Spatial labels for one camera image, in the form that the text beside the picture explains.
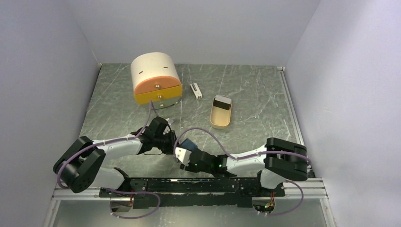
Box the beige oval tray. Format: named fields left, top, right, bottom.
left=209, top=105, right=232, bottom=129

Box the stack of credit cards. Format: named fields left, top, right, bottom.
left=213, top=95, right=232, bottom=110

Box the blue leather card holder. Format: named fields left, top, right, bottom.
left=179, top=138, right=198, bottom=152

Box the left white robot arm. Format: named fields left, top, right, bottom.
left=53, top=117, right=177, bottom=197

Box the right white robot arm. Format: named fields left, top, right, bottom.
left=174, top=137, right=310, bottom=196

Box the round pastel drawer cabinet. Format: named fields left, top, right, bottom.
left=131, top=52, right=183, bottom=109

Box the small white rectangular block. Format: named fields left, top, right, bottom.
left=190, top=83, right=203, bottom=99

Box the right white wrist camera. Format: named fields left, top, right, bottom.
left=174, top=147, right=192, bottom=166

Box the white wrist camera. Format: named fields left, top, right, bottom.
left=166, top=118, right=174, bottom=125
left=174, top=147, right=192, bottom=166

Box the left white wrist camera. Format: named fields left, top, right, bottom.
left=166, top=118, right=174, bottom=125

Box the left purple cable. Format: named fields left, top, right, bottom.
left=56, top=100, right=157, bottom=189

